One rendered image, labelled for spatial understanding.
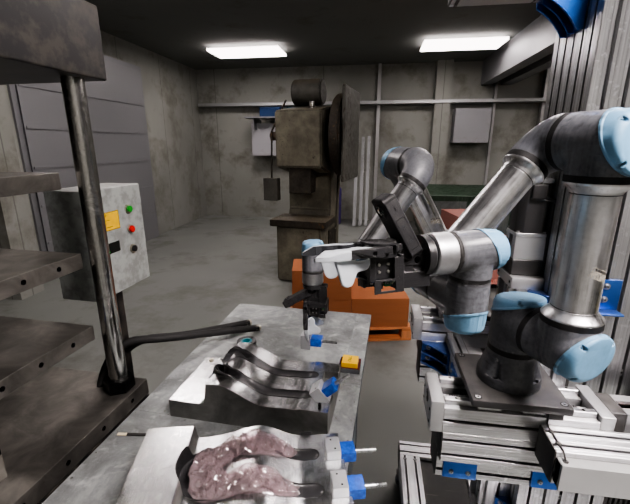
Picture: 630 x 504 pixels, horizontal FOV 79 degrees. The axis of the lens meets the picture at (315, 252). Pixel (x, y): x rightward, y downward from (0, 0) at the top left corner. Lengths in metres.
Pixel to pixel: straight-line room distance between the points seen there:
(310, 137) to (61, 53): 3.35
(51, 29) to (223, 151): 8.12
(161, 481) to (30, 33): 1.07
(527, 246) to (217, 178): 8.54
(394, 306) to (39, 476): 2.63
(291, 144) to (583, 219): 3.82
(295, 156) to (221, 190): 5.12
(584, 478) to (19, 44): 1.59
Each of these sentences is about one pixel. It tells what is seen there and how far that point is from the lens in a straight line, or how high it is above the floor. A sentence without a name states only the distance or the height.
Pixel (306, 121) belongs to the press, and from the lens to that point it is 4.40.
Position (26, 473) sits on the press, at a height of 0.78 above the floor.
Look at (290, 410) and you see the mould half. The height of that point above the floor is 0.88.
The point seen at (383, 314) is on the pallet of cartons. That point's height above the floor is 0.24.
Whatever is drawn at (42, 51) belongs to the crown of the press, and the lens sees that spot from 1.25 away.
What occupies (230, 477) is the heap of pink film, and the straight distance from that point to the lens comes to 1.02.
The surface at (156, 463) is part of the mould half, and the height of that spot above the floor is 0.91.
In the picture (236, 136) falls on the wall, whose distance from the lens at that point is 9.18.
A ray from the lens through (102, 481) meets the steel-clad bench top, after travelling 1.26.
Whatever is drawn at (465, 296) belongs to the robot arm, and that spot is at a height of 1.36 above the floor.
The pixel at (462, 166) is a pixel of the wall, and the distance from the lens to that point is 8.83.
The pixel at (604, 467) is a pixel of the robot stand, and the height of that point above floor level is 0.95.
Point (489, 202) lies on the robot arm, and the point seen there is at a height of 1.50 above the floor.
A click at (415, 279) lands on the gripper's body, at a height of 1.40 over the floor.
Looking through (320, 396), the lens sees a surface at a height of 0.91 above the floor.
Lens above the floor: 1.62
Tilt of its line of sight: 16 degrees down
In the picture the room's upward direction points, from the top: straight up
